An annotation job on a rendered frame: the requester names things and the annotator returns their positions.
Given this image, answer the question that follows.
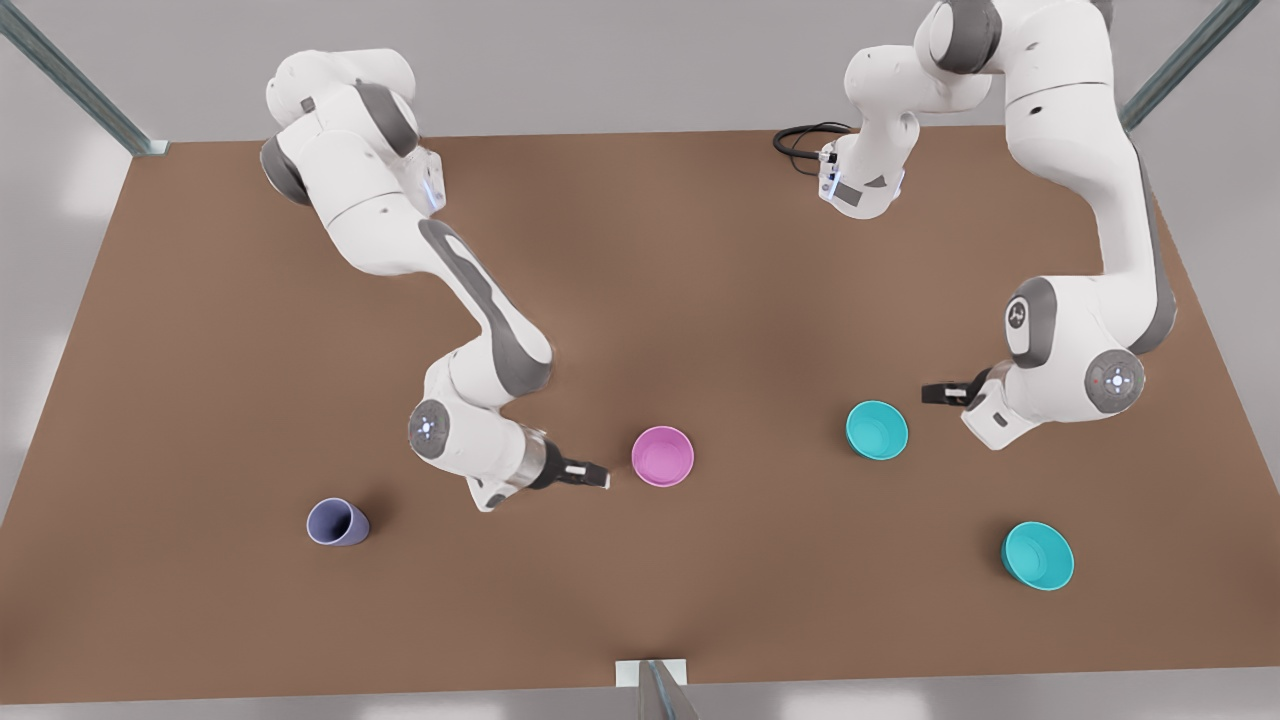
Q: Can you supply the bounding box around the black cable loop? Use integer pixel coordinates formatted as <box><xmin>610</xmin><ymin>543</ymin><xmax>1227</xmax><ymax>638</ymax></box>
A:
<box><xmin>772</xmin><ymin>122</ymin><xmax>857</xmax><ymax>179</ymax></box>

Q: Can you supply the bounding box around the silver frame post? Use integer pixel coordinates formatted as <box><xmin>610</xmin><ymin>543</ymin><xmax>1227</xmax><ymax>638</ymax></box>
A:
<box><xmin>613</xmin><ymin>658</ymin><xmax>704</xmax><ymax>720</ymax></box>
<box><xmin>1119</xmin><ymin>0</ymin><xmax>1263</xmax><ymax>133</ymax></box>
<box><xmin>0</xmin><ymin>0</ymin><xmax>170</xmax><ymax>157</ymax></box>

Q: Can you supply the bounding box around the pink bowl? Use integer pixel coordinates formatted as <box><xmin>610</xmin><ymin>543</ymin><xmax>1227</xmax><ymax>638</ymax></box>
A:
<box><xmin>631</xmin><ymin>426</ymin><xmax>695</xmax><ymax>489</ymax></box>

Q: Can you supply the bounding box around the turquoise bowl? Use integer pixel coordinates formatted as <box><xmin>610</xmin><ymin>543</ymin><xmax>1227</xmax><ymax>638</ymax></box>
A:
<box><xmin>1002</xmin><ymin>521</ymin><xmax>1075</xmax><ymax>592</ymax></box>
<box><xmin>845</xmin><ymin>401</ymin><xmax>909</xmax><ymax>462</ymax></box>

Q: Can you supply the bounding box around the purple cup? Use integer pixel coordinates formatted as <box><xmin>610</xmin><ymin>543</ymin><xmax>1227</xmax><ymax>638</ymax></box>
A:
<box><xmin>306</xmin><ymin>498</ymin><xmax>371</xmax><ymax>548</ymax></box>

